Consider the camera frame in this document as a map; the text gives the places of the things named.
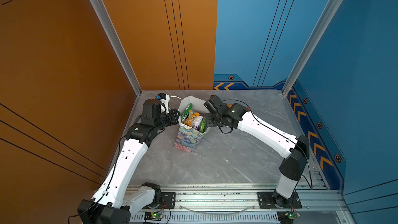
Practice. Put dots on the yellow orange snack packet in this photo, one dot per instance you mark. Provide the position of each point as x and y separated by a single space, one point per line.
192 115

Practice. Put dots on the circuit board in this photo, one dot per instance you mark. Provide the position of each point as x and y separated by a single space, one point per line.
153 217
287 217

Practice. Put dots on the aluminium rail frame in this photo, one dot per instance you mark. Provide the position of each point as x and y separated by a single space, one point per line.
235 204

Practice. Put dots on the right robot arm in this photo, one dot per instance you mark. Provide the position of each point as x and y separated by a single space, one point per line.
293 149

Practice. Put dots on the left circuit board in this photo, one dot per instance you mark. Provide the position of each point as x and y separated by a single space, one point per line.
153 217

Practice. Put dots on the green white snack bag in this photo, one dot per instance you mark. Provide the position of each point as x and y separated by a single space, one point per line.
186 112

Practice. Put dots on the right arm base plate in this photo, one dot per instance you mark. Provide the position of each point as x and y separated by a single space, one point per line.
273 200

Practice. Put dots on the purple white snack bag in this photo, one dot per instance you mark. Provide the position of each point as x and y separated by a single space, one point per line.
197 122

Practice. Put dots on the right circuit board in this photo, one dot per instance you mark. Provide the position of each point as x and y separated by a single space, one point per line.
287 217

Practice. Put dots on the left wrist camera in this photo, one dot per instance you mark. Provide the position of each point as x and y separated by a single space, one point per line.
164 99

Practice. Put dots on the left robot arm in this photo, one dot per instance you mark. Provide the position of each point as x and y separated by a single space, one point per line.
107 205

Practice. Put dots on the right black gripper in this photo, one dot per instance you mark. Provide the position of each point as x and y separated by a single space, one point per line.
208 116

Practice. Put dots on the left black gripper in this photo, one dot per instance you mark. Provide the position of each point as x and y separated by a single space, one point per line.
173 117

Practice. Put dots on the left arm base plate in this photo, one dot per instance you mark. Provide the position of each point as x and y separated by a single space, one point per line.
167 199

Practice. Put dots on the floral white paper bag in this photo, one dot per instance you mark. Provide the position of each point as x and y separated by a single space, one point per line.
188 137

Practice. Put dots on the large green chips bag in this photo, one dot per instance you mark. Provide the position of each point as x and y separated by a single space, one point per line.
203 125

